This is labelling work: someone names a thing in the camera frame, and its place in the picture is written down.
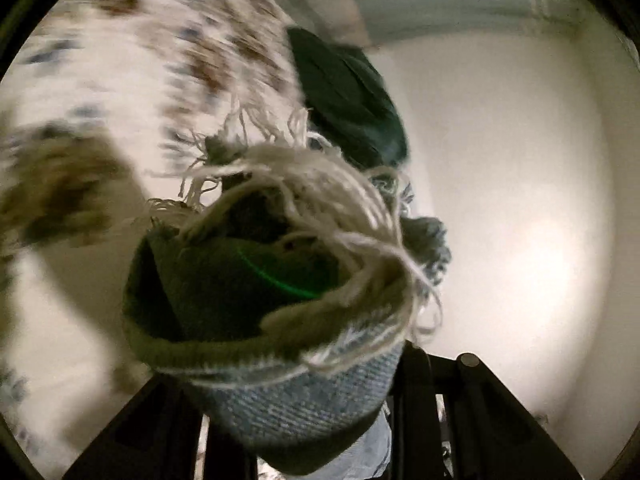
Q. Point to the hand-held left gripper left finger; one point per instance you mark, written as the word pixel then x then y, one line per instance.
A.
pixel 150 435

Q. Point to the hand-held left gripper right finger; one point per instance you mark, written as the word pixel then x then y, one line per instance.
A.
pixel 480 425

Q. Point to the frayed blue denim pants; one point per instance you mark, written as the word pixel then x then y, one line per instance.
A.
pixel 280 280

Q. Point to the white floral printed blanket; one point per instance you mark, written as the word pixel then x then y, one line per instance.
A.
pixel 125 85

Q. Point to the dark green cloth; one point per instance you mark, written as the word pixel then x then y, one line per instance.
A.
pixel 345 100

